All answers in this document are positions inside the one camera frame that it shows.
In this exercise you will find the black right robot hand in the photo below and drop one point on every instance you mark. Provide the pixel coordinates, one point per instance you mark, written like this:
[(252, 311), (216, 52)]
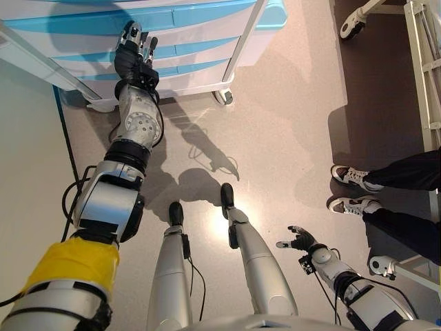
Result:
[(303, 241)]

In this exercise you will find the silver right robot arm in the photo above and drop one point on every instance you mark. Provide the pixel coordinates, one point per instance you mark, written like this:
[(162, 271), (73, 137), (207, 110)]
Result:
[(365, 303)]

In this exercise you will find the black left robot foot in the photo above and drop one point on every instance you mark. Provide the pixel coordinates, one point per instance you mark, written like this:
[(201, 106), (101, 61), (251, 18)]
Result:
[(176, 213)]

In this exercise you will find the blue lidded waste bin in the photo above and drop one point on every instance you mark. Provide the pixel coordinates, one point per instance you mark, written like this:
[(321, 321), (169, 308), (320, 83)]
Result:
[(272, 17)]

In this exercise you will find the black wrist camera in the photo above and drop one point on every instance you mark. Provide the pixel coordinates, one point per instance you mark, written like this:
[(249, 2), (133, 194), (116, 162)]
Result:
[(150, 77), (306, 265)]

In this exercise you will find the black right robot foot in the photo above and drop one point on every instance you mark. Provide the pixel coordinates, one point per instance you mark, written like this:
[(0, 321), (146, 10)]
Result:
[(227, 194)]

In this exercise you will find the silver robot leg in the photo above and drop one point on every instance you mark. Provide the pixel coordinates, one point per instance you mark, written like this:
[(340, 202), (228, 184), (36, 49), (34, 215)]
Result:
[(262, 272), (169, 282)]

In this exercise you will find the silver robot torso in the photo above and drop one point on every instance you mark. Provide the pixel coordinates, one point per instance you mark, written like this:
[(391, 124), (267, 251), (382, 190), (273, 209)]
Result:
[(262, 324)]

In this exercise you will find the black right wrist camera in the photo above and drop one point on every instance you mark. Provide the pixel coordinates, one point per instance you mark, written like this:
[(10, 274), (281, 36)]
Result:
[(306, 265)]

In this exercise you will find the white bed caster wheel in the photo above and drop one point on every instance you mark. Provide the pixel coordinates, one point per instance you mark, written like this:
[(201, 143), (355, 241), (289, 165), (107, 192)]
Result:
[(379, 265), (351, 27)]

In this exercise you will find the black robot foot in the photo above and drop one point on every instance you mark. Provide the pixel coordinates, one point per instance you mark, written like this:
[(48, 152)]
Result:
[(227, 194), (176, 213)]

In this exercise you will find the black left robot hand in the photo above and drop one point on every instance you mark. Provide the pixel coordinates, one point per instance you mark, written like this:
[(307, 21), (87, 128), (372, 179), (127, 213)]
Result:
[(129, 62)]

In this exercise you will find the silver left robot leg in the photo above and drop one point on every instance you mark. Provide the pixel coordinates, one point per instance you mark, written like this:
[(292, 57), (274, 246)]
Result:
[(169, 282)]

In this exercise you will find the brown white sneaker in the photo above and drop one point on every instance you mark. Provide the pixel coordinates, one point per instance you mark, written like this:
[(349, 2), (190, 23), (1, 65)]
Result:
[(351, 205), (351, 176)]

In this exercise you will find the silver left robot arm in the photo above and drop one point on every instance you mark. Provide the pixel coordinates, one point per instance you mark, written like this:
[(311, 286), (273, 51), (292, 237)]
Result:
[(138, 120)]

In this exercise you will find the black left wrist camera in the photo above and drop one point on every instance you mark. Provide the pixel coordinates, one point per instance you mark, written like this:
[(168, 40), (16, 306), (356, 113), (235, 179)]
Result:
[(150, 77)]

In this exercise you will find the silver right robot leg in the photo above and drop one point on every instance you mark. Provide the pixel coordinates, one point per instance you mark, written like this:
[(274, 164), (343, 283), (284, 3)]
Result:
[(262, 272)]

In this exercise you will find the white hospital bed frame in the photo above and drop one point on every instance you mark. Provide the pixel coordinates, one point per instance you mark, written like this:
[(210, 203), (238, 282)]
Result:
[(423, 69)]

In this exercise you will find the white medical cart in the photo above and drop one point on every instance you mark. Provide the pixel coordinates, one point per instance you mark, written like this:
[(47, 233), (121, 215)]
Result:
[(227, 74)]

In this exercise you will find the black trouser leg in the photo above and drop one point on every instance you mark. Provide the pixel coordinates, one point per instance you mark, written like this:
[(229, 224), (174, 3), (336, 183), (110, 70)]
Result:
[(406, 172), (410, 234)]

